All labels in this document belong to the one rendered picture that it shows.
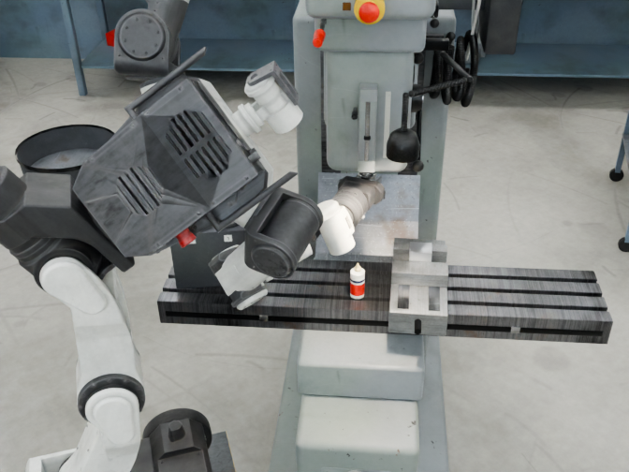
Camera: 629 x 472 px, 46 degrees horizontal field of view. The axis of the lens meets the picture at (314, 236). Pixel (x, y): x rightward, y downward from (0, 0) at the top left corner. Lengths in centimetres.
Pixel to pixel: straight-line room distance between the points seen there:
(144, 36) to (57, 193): 33
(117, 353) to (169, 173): 50
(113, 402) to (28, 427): 154
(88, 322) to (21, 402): 177
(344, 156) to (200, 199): 62
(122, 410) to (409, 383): 77
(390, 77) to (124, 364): 86
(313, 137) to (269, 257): 98
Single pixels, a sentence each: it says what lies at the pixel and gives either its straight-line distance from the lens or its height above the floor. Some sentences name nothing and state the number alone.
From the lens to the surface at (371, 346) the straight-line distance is 204.
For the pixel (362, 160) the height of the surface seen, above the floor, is 137.
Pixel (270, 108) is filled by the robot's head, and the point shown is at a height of 162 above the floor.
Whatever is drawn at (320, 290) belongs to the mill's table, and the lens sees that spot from 209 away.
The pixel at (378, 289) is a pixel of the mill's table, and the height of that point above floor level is 90.
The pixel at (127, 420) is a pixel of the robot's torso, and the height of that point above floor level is 98.
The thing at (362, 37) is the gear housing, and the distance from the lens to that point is 164.
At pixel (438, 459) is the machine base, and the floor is 20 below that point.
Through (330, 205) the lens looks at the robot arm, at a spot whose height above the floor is 130.
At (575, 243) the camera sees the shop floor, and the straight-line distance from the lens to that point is 410.
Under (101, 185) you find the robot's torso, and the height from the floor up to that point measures 156.
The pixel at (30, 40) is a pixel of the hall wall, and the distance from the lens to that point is 689.
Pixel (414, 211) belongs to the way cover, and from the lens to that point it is 234.
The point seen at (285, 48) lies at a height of 23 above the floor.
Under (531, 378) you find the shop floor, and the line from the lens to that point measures 322.
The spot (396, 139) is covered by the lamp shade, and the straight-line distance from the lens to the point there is 159.
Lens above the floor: 219
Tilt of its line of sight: 34 degrees down
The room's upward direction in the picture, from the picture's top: 1 degrees counter-clockwise
